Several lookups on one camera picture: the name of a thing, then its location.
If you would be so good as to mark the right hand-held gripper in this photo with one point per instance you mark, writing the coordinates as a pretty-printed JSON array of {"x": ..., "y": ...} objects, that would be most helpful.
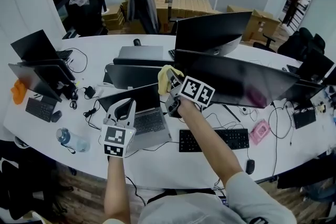
[{"x": 197, "y": 90}]

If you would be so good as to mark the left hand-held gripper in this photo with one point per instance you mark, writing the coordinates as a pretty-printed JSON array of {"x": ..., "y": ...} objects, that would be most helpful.
[{"x": 115, "y": 139}]

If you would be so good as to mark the yellow cloth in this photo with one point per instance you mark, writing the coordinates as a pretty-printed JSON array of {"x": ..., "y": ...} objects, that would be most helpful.
[{"x": 163, "y": 84}]

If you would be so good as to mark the wide black monitor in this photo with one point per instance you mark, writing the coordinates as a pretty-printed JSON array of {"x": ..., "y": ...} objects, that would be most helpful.
[{"x": 236, "y": 78}]

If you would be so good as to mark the person's left forearm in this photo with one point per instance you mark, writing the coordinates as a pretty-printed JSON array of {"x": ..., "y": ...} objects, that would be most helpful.
[{"x": 116, "y": 186}]

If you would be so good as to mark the person's right forearm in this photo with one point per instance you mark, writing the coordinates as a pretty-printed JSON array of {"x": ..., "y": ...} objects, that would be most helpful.
[{"x": 210, "y": 144}]

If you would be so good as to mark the curved black monitor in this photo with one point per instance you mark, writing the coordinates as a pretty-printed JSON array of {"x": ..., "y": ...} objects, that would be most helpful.
[{"x": 210, "y": 31}]

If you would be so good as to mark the orange object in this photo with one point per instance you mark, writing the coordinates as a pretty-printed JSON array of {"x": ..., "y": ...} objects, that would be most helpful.
[{"x": 18, "y": 91}]

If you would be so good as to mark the silver open laptop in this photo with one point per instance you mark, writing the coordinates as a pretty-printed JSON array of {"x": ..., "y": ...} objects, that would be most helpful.
[{"x": 149, "y": 123}]

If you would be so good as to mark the black power adapter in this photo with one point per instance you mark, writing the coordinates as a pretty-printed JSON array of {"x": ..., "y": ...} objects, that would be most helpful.
[{"x": 90, "y": 92}]

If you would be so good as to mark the silver closed laptop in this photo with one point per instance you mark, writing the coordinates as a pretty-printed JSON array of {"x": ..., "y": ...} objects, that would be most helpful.
[{"x": 141, "y": 52}]

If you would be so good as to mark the black mouse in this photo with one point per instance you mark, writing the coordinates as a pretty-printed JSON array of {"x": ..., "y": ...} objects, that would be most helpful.
[
  {"x": 137, "y": 42},
  {"x": 250, "y": 166},
  {"x": 56, "y": 116}
]

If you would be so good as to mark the clear water bottle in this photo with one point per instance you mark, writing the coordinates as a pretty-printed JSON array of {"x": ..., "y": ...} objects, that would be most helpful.
[{"x": 76, "y": 143}]

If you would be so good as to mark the small white round device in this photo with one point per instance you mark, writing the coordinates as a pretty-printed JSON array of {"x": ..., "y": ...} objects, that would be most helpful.
[{"x": 244, "y": 110}]

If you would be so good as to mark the pile of small cardboard boxes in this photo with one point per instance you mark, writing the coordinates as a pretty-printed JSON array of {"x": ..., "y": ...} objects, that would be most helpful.
[{"x": 191, "y": 5}]

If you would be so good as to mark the grey-backed office chair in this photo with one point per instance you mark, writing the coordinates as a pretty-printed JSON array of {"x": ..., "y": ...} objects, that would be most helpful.
[{"x": 141, "y": 8}]

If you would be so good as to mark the small black keyboard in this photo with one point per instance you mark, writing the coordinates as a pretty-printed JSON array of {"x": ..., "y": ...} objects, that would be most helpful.
[{"x": 40, "y": 110}]

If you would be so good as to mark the person's dark trousers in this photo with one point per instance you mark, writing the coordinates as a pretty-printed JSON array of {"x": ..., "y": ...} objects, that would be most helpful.
[{"x": 161, "y": 195}]

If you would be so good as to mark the black armrest office chair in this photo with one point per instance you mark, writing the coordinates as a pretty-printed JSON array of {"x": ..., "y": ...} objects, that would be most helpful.
[{"x": 262, "y": 46}]

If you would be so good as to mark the pink plastic case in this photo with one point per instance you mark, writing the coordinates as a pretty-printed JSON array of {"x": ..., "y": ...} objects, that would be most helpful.
[{"x": 260, "y": 132}]

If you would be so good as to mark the person's white shirt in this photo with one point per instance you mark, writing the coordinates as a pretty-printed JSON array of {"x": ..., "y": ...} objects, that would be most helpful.
[{"x": 183, "y": 209}]

